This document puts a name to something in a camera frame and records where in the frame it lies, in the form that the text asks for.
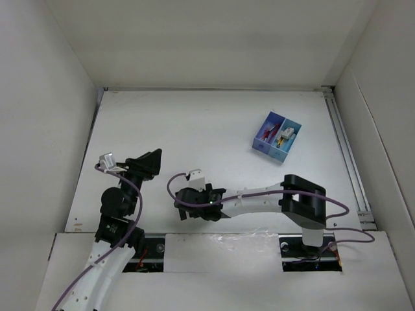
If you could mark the white eraser red label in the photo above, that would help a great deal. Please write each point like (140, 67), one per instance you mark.
(287, 133)

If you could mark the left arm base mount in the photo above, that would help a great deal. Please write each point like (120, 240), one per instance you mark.
(151, 259)

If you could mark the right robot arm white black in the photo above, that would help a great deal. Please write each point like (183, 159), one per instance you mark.
(298, 199)

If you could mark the red pen white cap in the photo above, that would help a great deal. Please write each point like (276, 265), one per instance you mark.
(274, 131)

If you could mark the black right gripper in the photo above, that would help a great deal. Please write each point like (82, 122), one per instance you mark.
(206, 191)

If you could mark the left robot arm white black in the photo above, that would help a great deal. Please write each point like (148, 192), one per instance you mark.
(118, 238)

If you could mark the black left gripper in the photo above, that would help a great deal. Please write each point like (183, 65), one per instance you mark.
(144, 166)

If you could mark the red pen thin slanted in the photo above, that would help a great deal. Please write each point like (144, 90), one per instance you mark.
(265, 134)

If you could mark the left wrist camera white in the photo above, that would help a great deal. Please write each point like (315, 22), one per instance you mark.
(107, 162)

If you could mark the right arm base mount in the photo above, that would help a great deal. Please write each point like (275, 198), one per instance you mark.
(297, 257)

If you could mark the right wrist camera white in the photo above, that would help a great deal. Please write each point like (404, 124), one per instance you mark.
(196, 180)

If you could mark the blue two-compartment container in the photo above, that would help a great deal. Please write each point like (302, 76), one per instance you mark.
(270, 148)

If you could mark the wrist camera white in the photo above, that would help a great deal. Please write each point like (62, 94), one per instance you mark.
(196, 180)
(107, 162)

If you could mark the aluminium rail right side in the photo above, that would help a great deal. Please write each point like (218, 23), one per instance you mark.
(364, 211)

